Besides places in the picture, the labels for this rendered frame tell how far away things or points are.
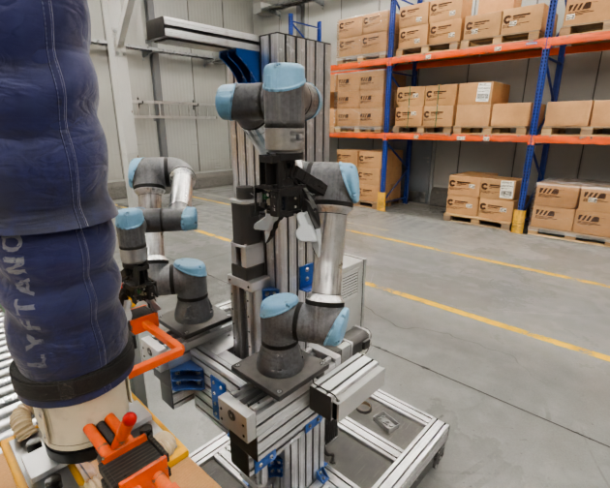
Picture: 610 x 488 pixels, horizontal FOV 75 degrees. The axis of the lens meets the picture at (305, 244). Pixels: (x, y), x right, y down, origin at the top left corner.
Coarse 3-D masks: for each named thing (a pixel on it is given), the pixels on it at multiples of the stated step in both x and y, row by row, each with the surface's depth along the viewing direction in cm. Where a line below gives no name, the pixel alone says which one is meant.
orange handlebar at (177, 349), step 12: (144, 324) 120; (156, 336) 116; (168, 336) 113; (180, 348) 107; (156, 360) 102; (168, 360) 105; (132, 372) 98; (144, 372) 100; (108, 420) 81; (84, 432) 79; (96, 432) 78; (96, 444) 76; (108, 444) 76; (156, 480) 68; (168, 480) 68
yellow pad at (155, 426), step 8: (128, 400) 104; (136, 400) 105; (152, 416) 99; (144, 424) 93; (152, 424) 96; (160, 424) 97; (136, 432) 94; (144, 432) 91; (152, 432) 92; (176, 440) 92; (176, 448) 90; (184, 448) 90; (176, 456) 88; (184, 456) 89; (168, 464) 86
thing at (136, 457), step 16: (128, 448) 73; (144, 448) 73; (160, 448) 72; (112, 464) 70; (128, 464) 70; (144, 464) 70; (160, 464) 69; (112, 480) 66; (128, 480) 65; (144, 480) 68
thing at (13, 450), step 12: (0, 444) 91; (12, 444) 90; (24, 444) 90; (36, 444) 87; (12, 456) 88; (12, 468) 85; (24, 468) 84; (72, 468) 85; (24, 480) 82; (48, 480) 78; (60, 480) 79; (72, 480) 81; (84, 480) 82
